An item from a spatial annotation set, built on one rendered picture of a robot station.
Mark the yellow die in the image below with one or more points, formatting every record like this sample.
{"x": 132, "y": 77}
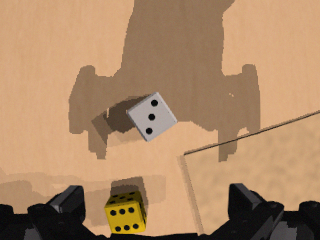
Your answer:
{"x": 126, "y": 213}

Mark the white die with black pips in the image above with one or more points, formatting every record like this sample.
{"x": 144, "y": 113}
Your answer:
{"x": 151, "y": 116}

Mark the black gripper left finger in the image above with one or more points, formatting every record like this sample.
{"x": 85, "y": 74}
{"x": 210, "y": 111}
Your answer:
{"x": 56, "y": 226}

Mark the translucent tan mat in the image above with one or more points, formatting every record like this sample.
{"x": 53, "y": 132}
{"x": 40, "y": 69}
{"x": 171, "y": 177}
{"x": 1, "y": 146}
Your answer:
{"x": 282, "y": 164}

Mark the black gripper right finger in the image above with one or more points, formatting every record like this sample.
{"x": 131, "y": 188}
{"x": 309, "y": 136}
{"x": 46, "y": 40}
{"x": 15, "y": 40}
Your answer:
{"x": 265, "y": 220}

